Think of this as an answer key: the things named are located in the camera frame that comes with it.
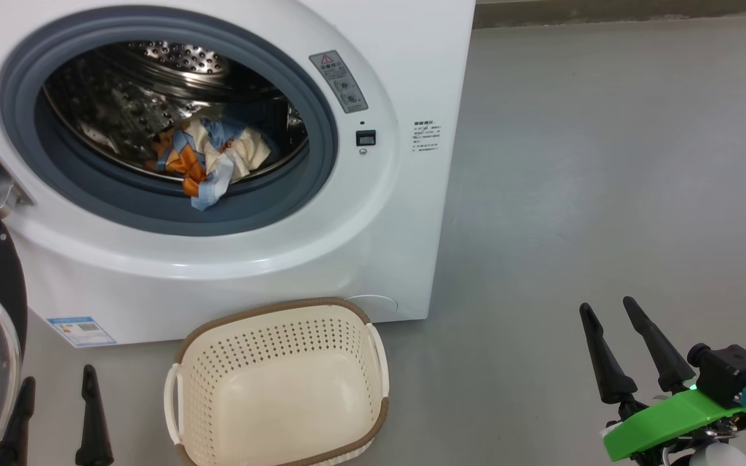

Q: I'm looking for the grey rubber door seal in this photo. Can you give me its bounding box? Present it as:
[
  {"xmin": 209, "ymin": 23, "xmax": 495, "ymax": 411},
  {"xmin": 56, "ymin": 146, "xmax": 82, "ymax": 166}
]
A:
[{"xmin": 0, "ymin": 14, "xmax": 339, "ymax": 237}]

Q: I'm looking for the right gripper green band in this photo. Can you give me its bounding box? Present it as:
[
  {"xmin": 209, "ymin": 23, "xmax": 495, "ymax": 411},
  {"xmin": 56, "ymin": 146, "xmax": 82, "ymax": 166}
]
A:
[{"xmin": 579, "ymin": 296, "xmax": 746, "ymax": 466}]

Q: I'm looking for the cream perforated laundry basket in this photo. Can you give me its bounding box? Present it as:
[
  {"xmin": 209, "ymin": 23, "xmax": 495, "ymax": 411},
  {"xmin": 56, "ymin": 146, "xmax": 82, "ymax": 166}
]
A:
[{"xmin": 164, "ymin": 297, "xmax": 390, "ymax": 466}]

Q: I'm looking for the round filter cover flap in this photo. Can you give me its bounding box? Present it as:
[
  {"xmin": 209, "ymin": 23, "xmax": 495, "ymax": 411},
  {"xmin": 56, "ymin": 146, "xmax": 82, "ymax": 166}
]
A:
[{"xmin": 344, "ymin": 294, "xmax": 400, "ymax": 318}]

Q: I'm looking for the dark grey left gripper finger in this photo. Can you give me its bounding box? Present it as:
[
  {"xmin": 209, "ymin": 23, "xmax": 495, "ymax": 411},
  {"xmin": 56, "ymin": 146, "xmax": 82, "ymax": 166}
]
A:
[
  {"xmin": 0, "ymin": 377, "xmax": 36, "ymax": 466},
  {"xmin": 75, "ymin": 364, "xmax": 115, "ymax": 466}
]

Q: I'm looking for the blue energy label sticker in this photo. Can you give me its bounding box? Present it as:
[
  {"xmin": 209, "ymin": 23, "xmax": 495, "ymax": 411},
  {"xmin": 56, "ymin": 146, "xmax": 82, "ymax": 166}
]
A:
[{"xmin": 46, "ymin": 316, "xmax": 117, "ymax": 348}]

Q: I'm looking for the cream and blue garment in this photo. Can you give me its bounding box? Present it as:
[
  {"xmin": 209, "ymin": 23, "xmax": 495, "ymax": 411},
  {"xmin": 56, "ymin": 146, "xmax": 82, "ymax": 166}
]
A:
[{"xmin": 182, "ymin": 118, "xmax": 272, "ymax": 212}]

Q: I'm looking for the steel washer drum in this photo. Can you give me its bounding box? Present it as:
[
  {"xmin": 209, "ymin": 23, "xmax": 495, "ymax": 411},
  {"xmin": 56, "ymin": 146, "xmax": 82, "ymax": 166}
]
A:
[{"xmin": 43, "ymin": 40, "xmax": 309, "ymax": 185}]

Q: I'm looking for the grey warning sticker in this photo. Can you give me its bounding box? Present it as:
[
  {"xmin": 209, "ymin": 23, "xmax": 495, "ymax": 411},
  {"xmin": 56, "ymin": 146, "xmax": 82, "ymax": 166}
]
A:
[{"xmin": 309, "ymin": 50, "xmax": 369, "ymax": 115}]

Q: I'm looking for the white front-load washing machine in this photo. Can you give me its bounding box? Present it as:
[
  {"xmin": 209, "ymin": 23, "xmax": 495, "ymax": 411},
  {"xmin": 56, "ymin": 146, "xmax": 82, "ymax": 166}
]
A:
[{"xmin": 0, "ymin": 0, "xmax": 477, "ymax": 348}]

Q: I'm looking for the blue printed shirt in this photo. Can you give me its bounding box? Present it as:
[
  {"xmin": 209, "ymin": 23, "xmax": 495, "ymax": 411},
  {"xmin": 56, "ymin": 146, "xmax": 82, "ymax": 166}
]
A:
[{"xmin": 146, "ymin": 123, "xmax": 205, "ymax": 179}]

